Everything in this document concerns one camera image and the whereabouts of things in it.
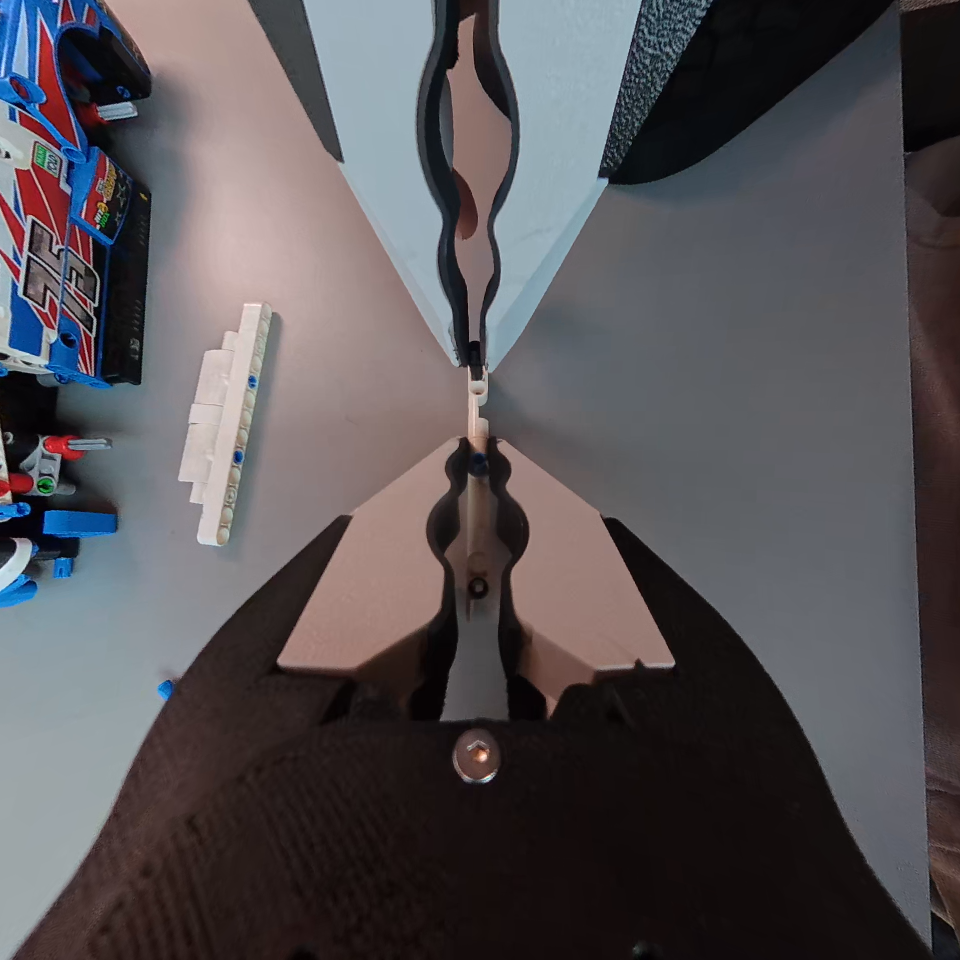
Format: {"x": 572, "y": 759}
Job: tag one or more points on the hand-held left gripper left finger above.
{"x": 375, "y": 585}

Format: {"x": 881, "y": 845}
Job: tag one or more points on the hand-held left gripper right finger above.
{"x": 577, "y": 585}

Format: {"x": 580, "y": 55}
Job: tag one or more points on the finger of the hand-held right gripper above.
{"x": 562, "y": 112}
{"x": 375, "y": 112}

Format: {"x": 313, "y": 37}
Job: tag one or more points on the white toy wing panel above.
{"x": 477, "y": 409}

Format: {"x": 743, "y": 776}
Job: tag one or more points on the white toy beam with tiles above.
{"x": 225, "y": 420}

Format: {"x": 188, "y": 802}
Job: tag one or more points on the small black toy pin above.
{"x": 475, "y": 352}

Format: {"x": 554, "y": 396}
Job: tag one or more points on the person's right hand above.
{"x": 465, "y": 206}

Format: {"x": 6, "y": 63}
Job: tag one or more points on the blue toy pin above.
{"x": 165, "y": 688}

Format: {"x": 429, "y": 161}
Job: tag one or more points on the blue red white toy car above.
{"x": 45, "y": 247}

